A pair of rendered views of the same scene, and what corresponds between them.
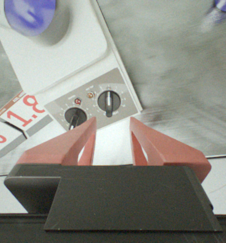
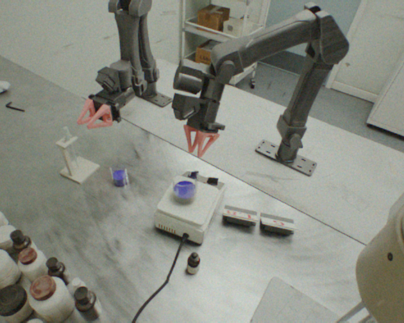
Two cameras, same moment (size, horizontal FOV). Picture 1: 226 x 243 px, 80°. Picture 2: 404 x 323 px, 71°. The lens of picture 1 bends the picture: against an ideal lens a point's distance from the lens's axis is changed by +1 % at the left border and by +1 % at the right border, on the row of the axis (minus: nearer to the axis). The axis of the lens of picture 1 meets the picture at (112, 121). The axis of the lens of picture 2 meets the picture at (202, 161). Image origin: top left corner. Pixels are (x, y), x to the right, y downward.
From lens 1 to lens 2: 0.69 m
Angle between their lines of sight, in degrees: 50
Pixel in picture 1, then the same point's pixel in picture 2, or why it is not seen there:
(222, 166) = (179, 144)
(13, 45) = (205, 204)
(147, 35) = (154, 195)
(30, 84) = (213, 190)
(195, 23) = (136, 184)
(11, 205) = (310, 195)
